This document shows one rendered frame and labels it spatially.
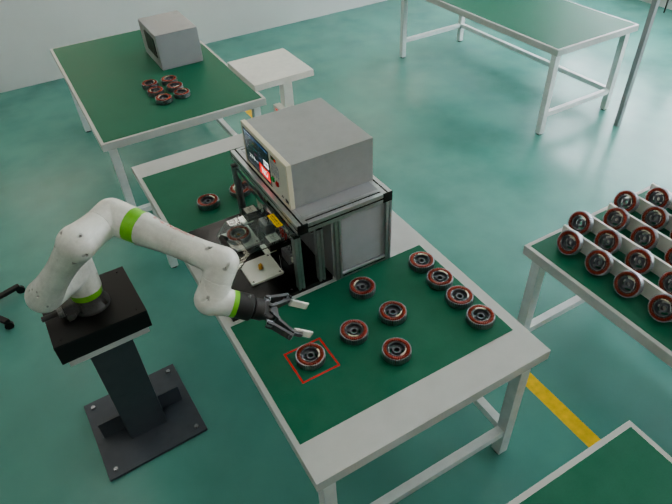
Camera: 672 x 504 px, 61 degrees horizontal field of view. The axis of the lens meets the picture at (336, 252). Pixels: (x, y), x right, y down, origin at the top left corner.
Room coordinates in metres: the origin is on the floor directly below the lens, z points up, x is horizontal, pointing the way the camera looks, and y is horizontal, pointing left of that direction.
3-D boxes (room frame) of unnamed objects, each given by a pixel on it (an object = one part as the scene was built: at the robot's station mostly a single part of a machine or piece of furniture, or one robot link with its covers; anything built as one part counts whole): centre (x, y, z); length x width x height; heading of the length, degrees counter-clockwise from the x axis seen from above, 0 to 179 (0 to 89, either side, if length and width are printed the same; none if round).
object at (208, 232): (1.97, 0.38, 0.76); 0.64 x 0.47 x 0.02; 28
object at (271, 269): (1.85, 0.33, 0.78); 0.15 x 0.15 x 0.01; 28
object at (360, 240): (1.86, -0.12, 0.91); 0.28 x 0.03 x 0.32; 118
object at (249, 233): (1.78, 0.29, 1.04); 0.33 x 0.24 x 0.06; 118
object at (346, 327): (1.47, -0.05, 0.77); 0.11 x 0.11 x 0.04
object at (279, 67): (3.03, 0.31, 0.98); 0.37 x 0.35 x 0.46; 28
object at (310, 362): (1.36, 0.12, 0.77); 0.11 x 0.11 x 0.04
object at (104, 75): (4.15, 1.34, 0.38); 1.85 x 1.10 x 0.75; 28
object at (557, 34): (5.26, -1.64, 0.38); 2.10 x 0.90 x 0.75; 28
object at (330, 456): (2.08, 0.18, 0.72); 2.20 x 1.01 x 0.05; 28
